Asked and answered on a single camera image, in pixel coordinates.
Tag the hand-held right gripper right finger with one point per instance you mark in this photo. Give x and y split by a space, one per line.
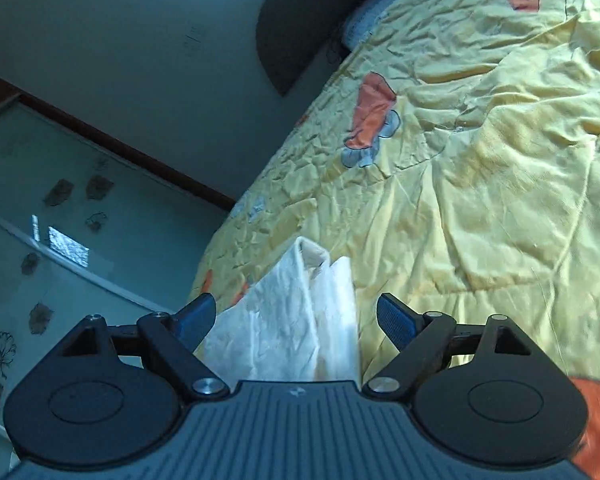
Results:
395 320

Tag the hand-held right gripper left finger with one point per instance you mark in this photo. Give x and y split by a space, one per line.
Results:
197 317

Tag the white towel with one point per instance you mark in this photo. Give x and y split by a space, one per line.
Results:
285 320

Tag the flower decal wardrobe door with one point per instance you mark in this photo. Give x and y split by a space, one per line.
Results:
105 260

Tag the yellow printed blanket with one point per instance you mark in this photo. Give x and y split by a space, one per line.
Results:
480 185

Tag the dark headboard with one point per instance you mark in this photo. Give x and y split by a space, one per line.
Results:
290 35

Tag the grey patterned pillow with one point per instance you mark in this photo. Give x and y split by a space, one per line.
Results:
367 15

